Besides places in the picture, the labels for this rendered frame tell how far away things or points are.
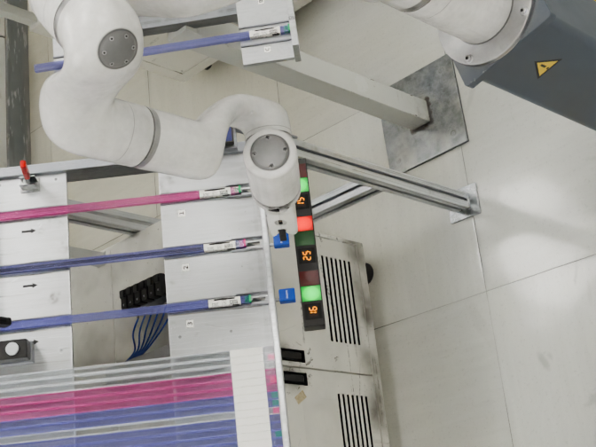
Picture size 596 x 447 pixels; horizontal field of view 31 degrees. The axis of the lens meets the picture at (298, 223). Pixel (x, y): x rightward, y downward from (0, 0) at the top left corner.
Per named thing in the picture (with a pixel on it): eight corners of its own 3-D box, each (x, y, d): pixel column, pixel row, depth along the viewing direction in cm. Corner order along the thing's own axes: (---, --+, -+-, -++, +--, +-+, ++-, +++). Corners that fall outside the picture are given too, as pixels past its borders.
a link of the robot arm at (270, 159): (246, 159, 181) (253, 210, 178) (239, 125, 169) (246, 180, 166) (296, 152, 181) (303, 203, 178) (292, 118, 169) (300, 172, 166)
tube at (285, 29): (290, 27, 212) (289, 23, 210) (291, 33, 211) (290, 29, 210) (35, 66, 214) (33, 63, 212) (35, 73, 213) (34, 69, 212)
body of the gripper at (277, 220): (301, 213, 180) (304, 235, 191) (294, 157, 184) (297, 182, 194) (256, 219, 180) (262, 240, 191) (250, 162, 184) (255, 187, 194)
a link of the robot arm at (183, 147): (112, 78, 163) (262, 121, 184) (120, 176, 158) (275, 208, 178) (147, 51, 157) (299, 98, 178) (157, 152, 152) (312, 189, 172)
